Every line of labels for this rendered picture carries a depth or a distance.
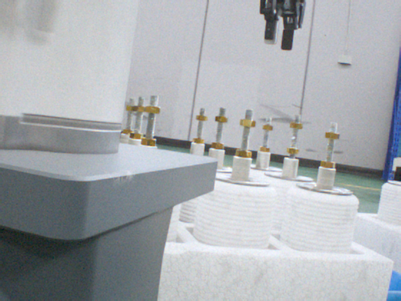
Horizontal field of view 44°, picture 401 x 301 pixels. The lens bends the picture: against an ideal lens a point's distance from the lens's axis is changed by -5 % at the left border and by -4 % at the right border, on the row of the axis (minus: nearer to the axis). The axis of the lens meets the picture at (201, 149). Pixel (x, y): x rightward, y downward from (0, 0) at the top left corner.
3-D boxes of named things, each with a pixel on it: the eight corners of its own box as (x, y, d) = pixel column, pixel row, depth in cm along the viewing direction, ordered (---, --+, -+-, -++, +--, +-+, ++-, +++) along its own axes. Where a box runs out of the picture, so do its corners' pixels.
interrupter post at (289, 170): (294, 180, 80) (298, 159, 80) (297, 182, 78) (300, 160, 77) (279, 178, 80) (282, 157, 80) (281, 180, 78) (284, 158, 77)
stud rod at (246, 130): (235, 169, 65) (244, 108, 64) (243, 170, 65) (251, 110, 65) (238, 170, 64) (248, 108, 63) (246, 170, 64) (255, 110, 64)
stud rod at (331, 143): (322, 179, 67) (331, 122, 66) (321, 178, 68) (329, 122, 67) (330, 180, 67) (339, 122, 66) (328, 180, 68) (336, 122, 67)
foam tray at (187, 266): (366, 390, 63) (395, 260, 62) (59, 393, 54) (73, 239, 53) (264, 293, 101) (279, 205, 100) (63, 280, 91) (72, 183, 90)
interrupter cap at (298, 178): (308, 180, 83) (308, 176, 82) (317, 186, 75) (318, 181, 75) (261, 174, 83) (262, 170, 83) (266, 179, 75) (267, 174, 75)
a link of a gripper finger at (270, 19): (270, 11, 86) (266, 39, 87) (262, 6, 84) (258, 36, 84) (278, 11, 86) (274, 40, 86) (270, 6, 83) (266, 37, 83)
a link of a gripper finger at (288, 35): (293, 29, 91) (291, 50, 91) (295, 30, 91) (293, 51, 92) (283, 29, 92) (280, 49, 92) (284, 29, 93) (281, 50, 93)
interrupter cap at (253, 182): (200, 176, 67) (200, 170, 67) (253, 181, 69) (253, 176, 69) (223, 185, 60) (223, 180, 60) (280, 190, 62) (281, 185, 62)
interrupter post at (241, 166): (226, 181, 65) (230, 155, 65) (243, 183, 66) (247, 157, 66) (234, 184, 63) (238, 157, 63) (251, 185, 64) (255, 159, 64)
